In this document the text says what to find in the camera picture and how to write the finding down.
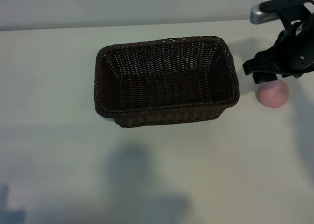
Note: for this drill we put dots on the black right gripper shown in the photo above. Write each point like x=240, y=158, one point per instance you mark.
x=298, y=52

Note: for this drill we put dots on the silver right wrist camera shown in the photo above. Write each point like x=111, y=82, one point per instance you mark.
x=258, y=14

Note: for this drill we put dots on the black right camera mount bracket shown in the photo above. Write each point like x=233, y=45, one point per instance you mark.
x=287, y=4

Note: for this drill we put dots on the dark brown wicker basket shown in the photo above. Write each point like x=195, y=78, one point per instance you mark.
x=166, y=91

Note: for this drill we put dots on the pink peach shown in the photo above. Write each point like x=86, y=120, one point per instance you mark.
x=273, y=95

